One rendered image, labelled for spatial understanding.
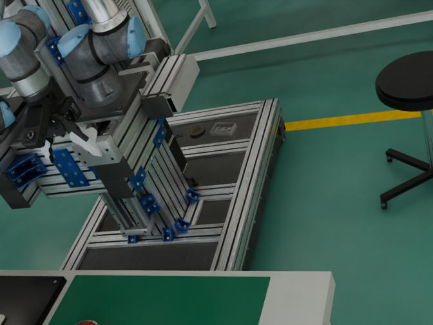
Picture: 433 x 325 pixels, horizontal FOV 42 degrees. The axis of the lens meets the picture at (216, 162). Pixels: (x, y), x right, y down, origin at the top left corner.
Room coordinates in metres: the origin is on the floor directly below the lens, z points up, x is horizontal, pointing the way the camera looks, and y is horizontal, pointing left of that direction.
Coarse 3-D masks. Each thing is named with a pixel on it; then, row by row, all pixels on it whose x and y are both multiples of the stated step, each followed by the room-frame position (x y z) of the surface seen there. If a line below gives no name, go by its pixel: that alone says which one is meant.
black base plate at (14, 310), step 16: (0, 288) 1.36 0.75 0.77; (16, 288) 1.33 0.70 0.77; (32, 288) 1.30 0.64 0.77; (48, 288) 1.27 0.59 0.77; (0, 304) 1.29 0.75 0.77; (16, 304) 1.26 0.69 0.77; (32, 304) 1.23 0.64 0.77; (48, 304) 1.21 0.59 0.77; (16, 320) 1.20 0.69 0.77; (32, 320) 1.17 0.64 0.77
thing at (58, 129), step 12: (48, 84) 1.20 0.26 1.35; (36, 96) 1.18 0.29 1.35; (48, 96) 1.21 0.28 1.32; (60, 96) 1.23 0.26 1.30; (60, 108) 1.20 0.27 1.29; (72, 108) 1.22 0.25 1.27; (60, 120) 1.17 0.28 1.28; (72, 120) 1.22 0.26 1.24; (48, 132) 1.19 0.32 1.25; (60, 132) 1.17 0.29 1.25
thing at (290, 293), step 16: (0, 272) 1.47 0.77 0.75; (16, 272) 1.43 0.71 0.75; (32, 272) 1.40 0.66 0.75; (48, 272) 1.36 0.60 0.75; (64, 272) 1.33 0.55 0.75; (80, 272) 1.30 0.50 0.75; (96, 272) 1.27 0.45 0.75; (112, 272) 1.24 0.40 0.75; (128, 272) 1.21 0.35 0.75; (144, 272) 1.19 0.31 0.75; (160, 272) 1.16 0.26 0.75; (176, 272) 1.13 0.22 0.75; (192, 272) 1.11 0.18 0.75; (208, 272) 1.08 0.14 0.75; (224, 272) 1.06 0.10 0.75; (240, 272) 1.03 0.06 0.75; (256, 272) 1.01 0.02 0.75; (272, 272) 0.99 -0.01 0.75; (288, 272) 0.97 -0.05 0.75; (304, 272) 0.95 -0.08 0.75; (320, 272) 0.92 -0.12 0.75; (64, 288) 1.26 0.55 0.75; (272, 288) 0.94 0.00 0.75; (288, 288) 0.92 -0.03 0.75; (304, 288) 0.90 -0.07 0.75; (320, 288) 0.88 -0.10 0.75; (272, 304) 0.90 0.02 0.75; (288, 304) 0.88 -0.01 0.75; (304, 304) 0.86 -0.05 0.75; (320, 304) 0.84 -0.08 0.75; (48, 320) 1.17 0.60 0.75; (272, 320) 0.85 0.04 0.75; (288, 320) 0.84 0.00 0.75; (304, 320) 0.82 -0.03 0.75; (320, 320) 0.80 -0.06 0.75
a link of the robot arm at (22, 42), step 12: (0, 24) 1.22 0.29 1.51; (12, 24) 1.20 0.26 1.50; (0, 36) 1.18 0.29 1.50; (12, 36) 1.18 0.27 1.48; (24, 36) 1.22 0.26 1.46; (0, 48) 1.18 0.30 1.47; (12, 48) 1.17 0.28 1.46; (24, 48) 1.19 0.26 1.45; (0, 60) 1.18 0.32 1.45; (12, 60) 1.17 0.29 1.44; (24, 60) 1.18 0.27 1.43; (36, 60) 1.20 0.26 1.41; (12, 72) 1.18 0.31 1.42; (24, 72) 1.17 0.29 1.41
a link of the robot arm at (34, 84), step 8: (40, 72) 1.19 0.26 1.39; (24, 80) 1.17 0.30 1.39; (32, 80) 1.18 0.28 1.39; (40, 80) 1.18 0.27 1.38; (48, 80) 1.20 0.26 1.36; (16, 88) 1.19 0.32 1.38; (24, 88) 1.17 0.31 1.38; (32, 88) 1.17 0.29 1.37; (40, 88) 1.18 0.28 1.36; (24, 96) 1.18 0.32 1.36
